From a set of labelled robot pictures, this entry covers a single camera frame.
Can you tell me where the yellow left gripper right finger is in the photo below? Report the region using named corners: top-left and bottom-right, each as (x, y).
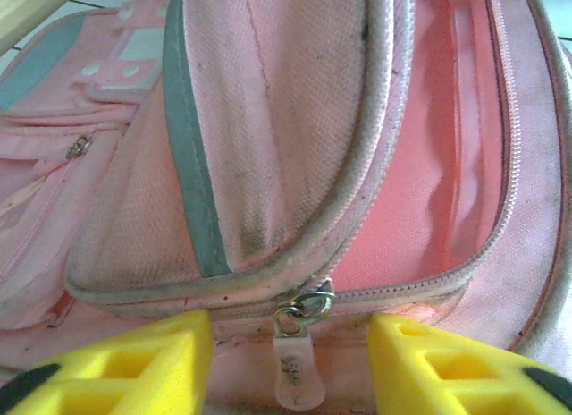
top-left (367, 313), bottom-right (572, 415)

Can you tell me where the beige wooden border board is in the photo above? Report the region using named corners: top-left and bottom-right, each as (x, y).
top-left (0, 0), bottom-right (88, 56)

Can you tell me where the pink student backpack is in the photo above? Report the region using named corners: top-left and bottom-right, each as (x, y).
top-left (0, 0), bottom-right (572, 415)

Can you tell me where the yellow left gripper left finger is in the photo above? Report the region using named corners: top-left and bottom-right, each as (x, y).
top-left (0, 309), bottom-right (215, 415)

